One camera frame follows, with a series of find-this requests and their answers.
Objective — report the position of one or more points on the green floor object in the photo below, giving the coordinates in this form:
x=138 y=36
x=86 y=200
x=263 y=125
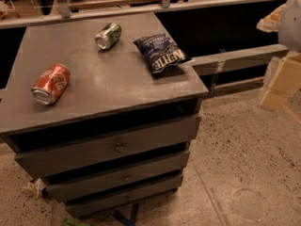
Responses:
x=71 y=222

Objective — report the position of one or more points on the red coke can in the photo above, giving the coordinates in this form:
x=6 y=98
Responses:
x=51 y=84

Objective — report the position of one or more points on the top grey drawer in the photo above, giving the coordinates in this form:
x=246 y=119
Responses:
x=47 y=162

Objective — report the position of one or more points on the grey drawer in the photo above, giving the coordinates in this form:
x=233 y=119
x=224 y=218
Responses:
x=47 y=162
x=134 y=194
x=120 y=177

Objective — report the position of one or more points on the small beige floor object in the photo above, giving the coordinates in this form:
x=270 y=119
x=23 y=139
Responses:
x=36 y=187

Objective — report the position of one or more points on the grey metal railing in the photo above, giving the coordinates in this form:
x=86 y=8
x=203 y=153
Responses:
x=27 y=13

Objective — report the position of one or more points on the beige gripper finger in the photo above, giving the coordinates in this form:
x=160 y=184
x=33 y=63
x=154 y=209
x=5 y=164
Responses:
x=281 y=81
x=272 y=21

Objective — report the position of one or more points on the middle grey drawer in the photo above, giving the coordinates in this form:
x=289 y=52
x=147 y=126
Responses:
x=120 y=177

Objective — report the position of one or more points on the green soda can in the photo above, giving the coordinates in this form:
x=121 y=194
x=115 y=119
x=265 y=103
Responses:
x=108 y=36

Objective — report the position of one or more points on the bottom grey drawer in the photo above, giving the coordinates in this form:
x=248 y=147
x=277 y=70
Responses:
x=134 y=194

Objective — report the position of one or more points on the blue chip bag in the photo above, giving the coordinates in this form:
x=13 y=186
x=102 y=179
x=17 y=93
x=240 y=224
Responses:
x=160 y=52

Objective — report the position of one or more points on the grey drawer cabinet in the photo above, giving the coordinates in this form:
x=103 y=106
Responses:
x=109 y=93

